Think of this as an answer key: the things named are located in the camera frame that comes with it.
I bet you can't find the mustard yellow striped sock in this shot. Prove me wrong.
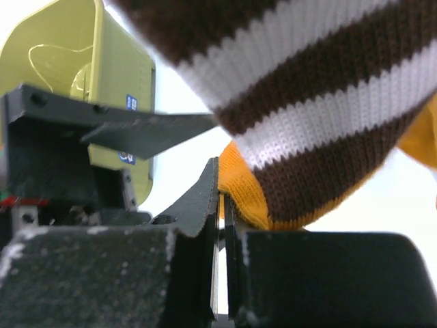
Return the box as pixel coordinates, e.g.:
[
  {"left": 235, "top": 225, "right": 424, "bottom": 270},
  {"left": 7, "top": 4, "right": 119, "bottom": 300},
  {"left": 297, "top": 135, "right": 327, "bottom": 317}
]
[{"left": 115, "top": 1, "right": 436, "bottom": 230}]

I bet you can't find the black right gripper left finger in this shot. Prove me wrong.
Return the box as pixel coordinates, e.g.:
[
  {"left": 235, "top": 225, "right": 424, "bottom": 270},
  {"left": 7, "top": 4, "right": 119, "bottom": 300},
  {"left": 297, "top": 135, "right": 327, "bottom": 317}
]
[{"left": 1, "top": 158, "right": 218, "bottom": 327}]

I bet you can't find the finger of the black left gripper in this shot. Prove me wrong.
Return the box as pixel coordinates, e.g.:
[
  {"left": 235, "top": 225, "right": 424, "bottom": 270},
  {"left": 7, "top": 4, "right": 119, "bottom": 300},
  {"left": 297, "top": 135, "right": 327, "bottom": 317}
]
[{"left": 91, "top": 105, "right": 217, "bottom": 128}]

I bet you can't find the olive green plastic basket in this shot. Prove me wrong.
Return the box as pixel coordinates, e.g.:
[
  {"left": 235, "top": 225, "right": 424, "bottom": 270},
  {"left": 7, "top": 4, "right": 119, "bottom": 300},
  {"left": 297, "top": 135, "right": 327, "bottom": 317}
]
[{"left": 0, "top": 0, "right": 157, "bottom": 211}]

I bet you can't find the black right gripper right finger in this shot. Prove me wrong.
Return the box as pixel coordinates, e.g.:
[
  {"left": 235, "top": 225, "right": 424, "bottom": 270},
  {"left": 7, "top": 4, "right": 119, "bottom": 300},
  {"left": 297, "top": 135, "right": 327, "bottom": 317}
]
[{"left": 218, "top": 195, "right": 436, "bottom": 327}]

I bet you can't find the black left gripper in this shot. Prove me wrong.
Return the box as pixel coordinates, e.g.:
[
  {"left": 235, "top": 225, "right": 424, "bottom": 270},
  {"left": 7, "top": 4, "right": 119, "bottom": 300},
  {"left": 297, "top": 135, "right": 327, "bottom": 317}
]
[{"left": 1, "top": 84, "right": 215, "bottom": 239}]

